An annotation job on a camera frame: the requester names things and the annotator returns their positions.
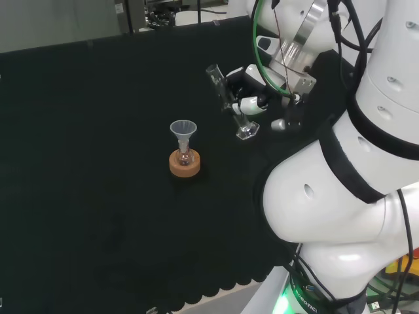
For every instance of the black bench cloth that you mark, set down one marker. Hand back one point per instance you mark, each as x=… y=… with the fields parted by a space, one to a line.
x=98 y=163

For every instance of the grey metal cabinet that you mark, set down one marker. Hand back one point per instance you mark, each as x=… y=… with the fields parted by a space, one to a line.
x=129 y=16

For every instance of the round-bottom glass flask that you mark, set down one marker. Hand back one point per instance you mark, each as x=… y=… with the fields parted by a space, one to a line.
x=185 y=158

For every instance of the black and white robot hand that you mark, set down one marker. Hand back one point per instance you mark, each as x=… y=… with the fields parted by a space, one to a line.
x=248 y=83

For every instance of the silver usb plug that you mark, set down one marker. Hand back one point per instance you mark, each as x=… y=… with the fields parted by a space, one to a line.
x=375 y=305

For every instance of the clear plastic funnel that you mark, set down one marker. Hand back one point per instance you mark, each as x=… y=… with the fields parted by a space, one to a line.
x=183 y=129

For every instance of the clear graduated cylinder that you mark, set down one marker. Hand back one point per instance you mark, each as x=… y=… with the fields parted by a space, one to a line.
x=217 y=84

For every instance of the yellow stop button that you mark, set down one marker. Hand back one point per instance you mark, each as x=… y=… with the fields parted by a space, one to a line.
x=393 y=266

